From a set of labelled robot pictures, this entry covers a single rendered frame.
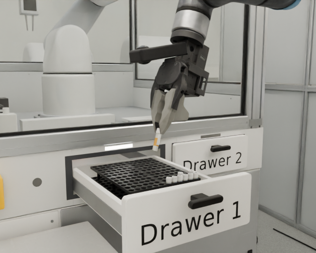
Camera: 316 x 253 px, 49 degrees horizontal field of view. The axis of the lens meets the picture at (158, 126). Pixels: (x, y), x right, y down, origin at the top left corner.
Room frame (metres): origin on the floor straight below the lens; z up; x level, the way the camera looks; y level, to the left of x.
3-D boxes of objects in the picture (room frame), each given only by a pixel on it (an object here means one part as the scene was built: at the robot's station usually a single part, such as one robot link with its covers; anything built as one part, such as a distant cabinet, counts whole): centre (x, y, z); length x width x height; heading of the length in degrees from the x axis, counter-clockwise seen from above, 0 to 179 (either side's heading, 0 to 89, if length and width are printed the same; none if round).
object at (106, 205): (0.81, 0.04, 0.86); 0.40 x 0.26 x 0.06; 31
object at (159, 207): (0.63, -0.07, 0.87); 0.29 x 0.02 x 0.11; 121
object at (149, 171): (0.80, 0.04, 0.87); 0.22 x 0.18 x 0.06; 31
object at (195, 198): (0.61, -0.08, 0.91); 0.07 x 0.04 x 0.01; 121
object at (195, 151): (1.07, -0.17, 0.87); 0.29 x 0.02 x 0.11; 121
